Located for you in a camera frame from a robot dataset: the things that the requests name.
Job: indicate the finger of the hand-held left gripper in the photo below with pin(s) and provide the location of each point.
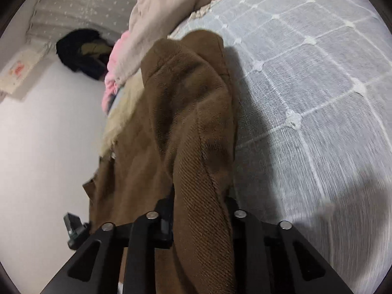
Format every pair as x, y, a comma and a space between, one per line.
75, 229

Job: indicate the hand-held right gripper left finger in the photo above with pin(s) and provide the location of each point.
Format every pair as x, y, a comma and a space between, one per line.
164, 220

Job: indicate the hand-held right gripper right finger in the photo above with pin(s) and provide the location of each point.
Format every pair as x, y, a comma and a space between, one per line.
242, 229

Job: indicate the brown coat with fur collar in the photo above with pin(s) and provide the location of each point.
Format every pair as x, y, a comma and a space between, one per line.
183, 113

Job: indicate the dark hanging clothes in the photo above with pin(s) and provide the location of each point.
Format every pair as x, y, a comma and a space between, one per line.
73, 49

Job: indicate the pink blanket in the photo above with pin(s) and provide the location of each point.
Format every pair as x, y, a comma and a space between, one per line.
111, 79

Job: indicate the grey checked tasselled blanket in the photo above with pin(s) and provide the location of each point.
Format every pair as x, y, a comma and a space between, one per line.
306, 82

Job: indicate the beige duvet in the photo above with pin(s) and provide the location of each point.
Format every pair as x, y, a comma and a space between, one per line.
159, 12

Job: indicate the grey star-print curtain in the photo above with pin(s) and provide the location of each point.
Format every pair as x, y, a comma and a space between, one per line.
92, 6

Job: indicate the white wall poster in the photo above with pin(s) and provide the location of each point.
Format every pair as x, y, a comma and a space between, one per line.
18, 70

